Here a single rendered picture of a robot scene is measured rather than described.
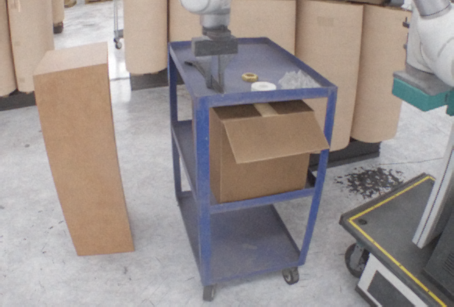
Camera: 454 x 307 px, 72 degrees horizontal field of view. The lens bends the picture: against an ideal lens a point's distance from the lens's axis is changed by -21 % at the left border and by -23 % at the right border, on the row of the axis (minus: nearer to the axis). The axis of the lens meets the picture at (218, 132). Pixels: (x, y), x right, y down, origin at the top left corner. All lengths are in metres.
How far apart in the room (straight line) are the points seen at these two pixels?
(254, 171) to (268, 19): 0.82
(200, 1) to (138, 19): 2.45
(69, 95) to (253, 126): 0.69
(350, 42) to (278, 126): 1.04
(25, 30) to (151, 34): 1.20
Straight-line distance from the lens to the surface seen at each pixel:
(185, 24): 3.40
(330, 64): 2.03
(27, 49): 3.44
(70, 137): 1.50
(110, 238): 1.79
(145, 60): 3.41
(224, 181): 1.21
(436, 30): 0.95
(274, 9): 1.81
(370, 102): 2.34
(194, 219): 1.82
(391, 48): 2.28
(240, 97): 1.07
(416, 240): 1.55
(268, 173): 1.25
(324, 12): 1.95
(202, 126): 1.08
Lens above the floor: 1.30
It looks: 28 degrees down
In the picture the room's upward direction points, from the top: straight up
